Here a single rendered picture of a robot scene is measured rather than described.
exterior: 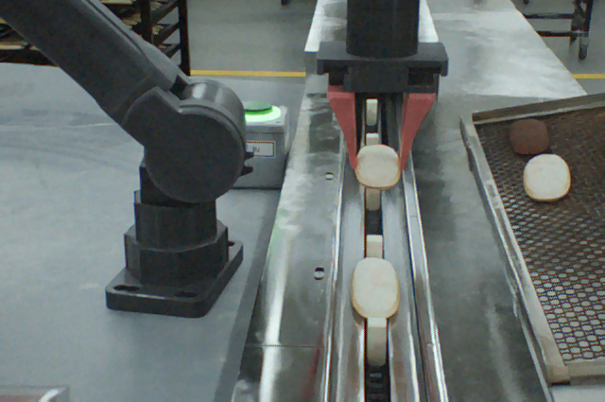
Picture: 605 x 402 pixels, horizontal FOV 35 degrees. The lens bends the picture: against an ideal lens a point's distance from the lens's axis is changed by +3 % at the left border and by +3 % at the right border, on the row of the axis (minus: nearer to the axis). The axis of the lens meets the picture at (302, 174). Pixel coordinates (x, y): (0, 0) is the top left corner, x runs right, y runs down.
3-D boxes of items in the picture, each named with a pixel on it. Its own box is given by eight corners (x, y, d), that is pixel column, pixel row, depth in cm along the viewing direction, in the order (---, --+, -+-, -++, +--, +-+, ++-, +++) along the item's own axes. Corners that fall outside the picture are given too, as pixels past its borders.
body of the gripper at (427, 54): (447, 83, 72) (455, -15, 69) (316, 82, 73) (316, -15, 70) (441, 63, 78) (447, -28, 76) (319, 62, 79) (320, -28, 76)
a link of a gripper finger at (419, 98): (431, 183, 75) (437, 68, 72) (341, 181, 75) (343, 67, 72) (425, 154, 81) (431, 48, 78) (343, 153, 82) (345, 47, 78)
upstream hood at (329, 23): (334, -31, 241) (335, -67, 238) (405, -31, 240) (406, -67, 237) (303, 105, 124) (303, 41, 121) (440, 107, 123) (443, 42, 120)
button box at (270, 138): (230, 192, 110) (227, 102, 107) (296, 193, 110) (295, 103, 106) (219, 218, 103) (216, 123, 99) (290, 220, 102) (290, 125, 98)
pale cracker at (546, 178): (524, 162, 88) (522, 150, 87) (567, 158, 87) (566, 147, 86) (524, 204, 79) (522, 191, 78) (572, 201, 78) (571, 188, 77)
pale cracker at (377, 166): (355, 149, 83) (355, 138, 83) (398, 150, 83) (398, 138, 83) (354, 190, 74) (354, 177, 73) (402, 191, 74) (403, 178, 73)
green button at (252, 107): (239, 113, 105) (239, 99, 104) (274, 113, 104) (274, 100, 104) (234, 124, 101) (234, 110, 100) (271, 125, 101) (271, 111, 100)
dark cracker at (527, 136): (505, 126, 98) (504, 115, 98) (544, 121, 98) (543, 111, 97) (510, 159, 89) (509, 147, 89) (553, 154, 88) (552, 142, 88)
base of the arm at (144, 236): (158, 247, 88) (101, 308, 77) (153, 166, 85) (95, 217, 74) (246, 255, 86) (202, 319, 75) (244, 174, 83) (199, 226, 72)
